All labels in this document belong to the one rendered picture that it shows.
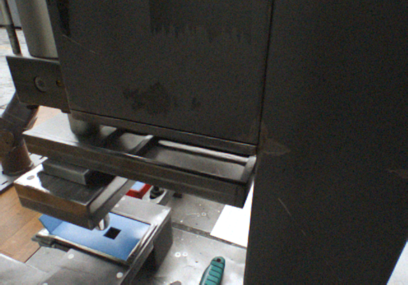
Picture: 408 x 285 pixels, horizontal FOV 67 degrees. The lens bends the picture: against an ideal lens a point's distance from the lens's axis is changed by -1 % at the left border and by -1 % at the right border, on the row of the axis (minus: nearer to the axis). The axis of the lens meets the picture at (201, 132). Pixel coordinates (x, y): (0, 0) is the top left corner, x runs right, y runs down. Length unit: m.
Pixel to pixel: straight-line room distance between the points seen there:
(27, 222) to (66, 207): 0.37
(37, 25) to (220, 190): 0.22
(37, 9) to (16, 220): 0.50
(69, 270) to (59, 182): 0.16
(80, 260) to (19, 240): 0.22
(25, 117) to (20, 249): 0.27
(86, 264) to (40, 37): 0.31
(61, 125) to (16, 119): 0.37
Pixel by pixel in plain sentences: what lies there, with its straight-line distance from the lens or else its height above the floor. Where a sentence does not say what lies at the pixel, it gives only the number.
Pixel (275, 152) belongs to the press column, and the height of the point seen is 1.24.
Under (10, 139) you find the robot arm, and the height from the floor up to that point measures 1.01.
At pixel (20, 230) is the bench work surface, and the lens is 0.71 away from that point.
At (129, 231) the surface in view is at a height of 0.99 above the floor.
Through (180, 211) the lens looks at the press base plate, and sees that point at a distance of 0.66.
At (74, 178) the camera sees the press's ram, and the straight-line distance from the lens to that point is 0.36.
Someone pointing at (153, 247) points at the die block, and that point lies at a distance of 0.52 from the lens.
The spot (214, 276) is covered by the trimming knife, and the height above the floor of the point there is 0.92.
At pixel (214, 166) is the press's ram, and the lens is 0.32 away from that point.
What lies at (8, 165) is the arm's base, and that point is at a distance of 0.84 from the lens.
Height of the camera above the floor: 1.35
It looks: 29 degrees down
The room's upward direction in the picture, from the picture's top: straight up
